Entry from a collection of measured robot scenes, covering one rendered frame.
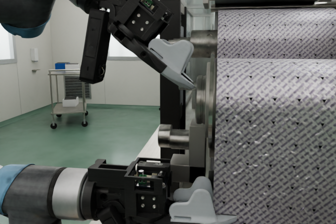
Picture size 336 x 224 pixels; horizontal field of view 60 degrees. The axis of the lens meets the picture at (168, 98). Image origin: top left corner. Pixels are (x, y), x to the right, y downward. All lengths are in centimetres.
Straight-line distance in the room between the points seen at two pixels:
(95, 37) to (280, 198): 35
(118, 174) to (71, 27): 633
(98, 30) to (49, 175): 22
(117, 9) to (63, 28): 633
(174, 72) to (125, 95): 592
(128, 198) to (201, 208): 10
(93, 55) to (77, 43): 618
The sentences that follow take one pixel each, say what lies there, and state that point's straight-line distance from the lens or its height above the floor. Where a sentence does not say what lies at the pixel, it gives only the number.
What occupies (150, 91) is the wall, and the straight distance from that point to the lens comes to 617.
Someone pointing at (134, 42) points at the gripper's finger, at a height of 134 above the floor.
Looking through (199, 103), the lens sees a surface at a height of 125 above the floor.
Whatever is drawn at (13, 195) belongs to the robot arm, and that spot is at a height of 112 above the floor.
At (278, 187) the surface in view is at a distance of 43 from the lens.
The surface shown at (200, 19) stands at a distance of 142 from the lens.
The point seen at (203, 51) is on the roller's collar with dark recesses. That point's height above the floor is 132.
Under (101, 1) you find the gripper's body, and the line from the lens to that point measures 46.
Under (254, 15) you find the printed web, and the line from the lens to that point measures 65.
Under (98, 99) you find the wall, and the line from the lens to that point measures 656.
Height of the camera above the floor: 133
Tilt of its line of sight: 10 degrees down
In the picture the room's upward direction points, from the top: straight up
